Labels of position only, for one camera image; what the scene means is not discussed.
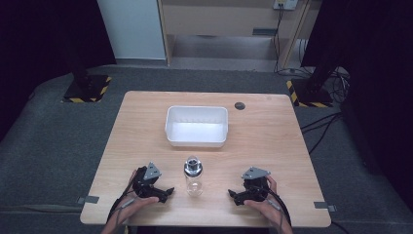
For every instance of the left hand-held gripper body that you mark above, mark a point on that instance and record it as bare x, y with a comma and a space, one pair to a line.
146, 185

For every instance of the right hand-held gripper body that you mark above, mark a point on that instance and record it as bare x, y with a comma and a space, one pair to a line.
256, 187

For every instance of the person's left hand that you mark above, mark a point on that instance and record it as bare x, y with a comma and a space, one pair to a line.
136, 206

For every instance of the person's right hand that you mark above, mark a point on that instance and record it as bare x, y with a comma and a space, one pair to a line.
267, 208

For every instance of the clear bottle with silver cap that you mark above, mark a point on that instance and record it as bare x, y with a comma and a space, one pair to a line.
193, 177

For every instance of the white plastic bin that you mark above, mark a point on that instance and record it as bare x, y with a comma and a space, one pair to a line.
196, 126

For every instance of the black stand with striped base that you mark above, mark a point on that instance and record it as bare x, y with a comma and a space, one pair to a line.
313, 92
87, 87

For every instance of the dark curtain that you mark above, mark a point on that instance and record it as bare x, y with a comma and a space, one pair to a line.
42, 48
376, 81

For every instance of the grey table edge bracket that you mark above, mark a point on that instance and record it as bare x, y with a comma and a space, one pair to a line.
88, 199
324, 205

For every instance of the white wall power socket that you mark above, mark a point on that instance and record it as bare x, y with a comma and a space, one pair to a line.
285, 4

